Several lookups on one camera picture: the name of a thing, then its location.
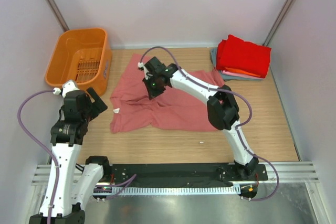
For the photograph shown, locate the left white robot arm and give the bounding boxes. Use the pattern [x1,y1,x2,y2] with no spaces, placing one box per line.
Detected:
[29,82,111,223]

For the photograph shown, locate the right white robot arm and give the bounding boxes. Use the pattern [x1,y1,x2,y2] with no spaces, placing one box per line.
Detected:
[138,57,259,180]

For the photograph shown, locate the orange plastic basket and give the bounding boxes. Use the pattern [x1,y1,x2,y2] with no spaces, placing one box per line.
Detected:
[45,27,112,96]

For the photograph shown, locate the grey folded t shirt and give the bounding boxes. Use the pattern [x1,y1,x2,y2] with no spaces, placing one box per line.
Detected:
[210,48,262,81]

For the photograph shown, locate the light pink folded t shirt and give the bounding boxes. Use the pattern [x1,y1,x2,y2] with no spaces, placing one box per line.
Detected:
[220,70,263,80]

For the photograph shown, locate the orange folded t shirt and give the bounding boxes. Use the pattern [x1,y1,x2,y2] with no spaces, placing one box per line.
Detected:
[222,67,265,78]

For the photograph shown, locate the red folded t shirt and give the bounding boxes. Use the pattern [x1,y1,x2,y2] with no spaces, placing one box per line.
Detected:
[215,35,271,77]

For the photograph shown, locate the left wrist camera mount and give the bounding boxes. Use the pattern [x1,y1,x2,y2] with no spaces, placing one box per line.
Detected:
[52,80,79,98]

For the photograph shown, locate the white slotted cable duct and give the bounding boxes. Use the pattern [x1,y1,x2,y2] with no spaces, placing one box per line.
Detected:
[91,185,241,196]

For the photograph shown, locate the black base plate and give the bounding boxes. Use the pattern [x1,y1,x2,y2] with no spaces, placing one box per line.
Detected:
[111,163,268,187]

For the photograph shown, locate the aluminium frame rail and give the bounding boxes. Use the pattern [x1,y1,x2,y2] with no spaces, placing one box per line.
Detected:
[31,161,319,186]

